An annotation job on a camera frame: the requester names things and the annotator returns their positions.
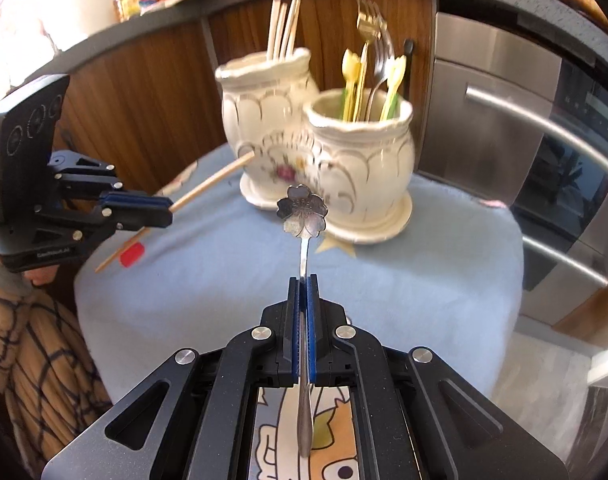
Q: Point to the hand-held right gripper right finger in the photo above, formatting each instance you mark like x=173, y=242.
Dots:
x=313, y=340

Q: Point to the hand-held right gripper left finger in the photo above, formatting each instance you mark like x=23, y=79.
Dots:
x=294, y=340

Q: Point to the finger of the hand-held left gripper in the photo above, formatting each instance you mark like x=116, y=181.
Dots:
x=143, y=217
x=131, y=199

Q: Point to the wooden chopstick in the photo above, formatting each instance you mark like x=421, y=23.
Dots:
x=282, y=30
x=296, y=25
x=208, y=182
x=289, y=27
x=272, y=30

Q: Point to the silver flower shaped spoon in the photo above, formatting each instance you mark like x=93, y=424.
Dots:
x=302, y=210

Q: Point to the white ceramic double utensil holder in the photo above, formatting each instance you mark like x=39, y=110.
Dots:
x=364, y=170

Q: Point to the silver metal fork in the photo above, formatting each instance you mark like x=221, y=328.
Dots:
x=382, y=60

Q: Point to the person's left forearm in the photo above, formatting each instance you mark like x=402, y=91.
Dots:
x=28, y=360

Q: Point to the light blue printed cloth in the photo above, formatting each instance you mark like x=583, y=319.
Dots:
x=208, y=300

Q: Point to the yellow packet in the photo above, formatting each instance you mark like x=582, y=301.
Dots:
x=136, y=2

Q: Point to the narrow wooden cabinet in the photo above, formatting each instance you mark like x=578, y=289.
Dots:
x=594, y=310

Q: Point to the stainless steel oven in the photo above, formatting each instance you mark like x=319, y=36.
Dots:
x=484, y=110

